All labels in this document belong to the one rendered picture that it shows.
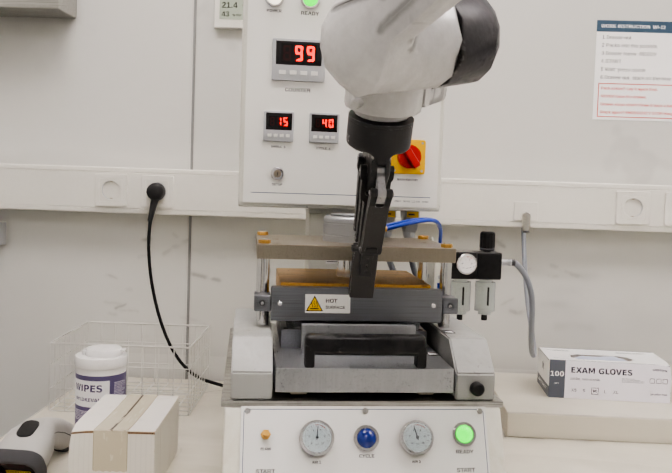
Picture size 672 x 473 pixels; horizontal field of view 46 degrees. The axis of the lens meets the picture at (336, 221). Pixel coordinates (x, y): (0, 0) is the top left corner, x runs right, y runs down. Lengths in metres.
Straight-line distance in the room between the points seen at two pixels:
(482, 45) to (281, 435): 0.50
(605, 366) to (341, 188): 0.65
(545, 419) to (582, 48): 0.79
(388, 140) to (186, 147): 0.94
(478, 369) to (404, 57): 0.45
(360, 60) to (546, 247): 1.11
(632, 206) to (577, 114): 0.23
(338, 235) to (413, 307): 0.15
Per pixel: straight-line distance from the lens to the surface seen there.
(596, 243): 1.79
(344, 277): 1.13
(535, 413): 1.49
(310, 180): 1.27
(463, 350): 1.03
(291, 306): 1.05
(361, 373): 0.98
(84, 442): 1.19
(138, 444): 1.17
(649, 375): 1.64
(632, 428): 1.54
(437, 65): 0.76
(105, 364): 1.38
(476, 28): 0.78
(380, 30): 0.70
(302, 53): 1.28
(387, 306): 1.06
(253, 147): 1.26
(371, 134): 0.88
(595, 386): 1.62
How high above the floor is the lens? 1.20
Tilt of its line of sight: 3 degrees down
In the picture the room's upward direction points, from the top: 2 degrees clockwise
